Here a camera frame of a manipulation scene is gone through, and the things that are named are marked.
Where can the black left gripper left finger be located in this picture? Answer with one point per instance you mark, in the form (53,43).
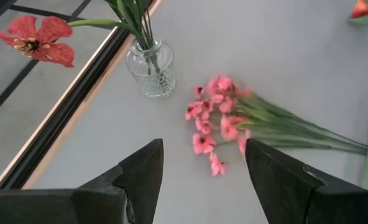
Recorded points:
(134,186)

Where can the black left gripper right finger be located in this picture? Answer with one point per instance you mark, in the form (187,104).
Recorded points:
(280,186)

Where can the pink artificial flower bunch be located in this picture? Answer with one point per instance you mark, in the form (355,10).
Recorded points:
(221,105)

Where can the red artificial flower bunch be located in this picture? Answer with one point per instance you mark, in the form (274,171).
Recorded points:
(41,43)

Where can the clear glass vase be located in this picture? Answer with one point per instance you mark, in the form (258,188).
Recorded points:
(153,81)

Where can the black aluminium table frame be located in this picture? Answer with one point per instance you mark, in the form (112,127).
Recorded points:
(66,109)

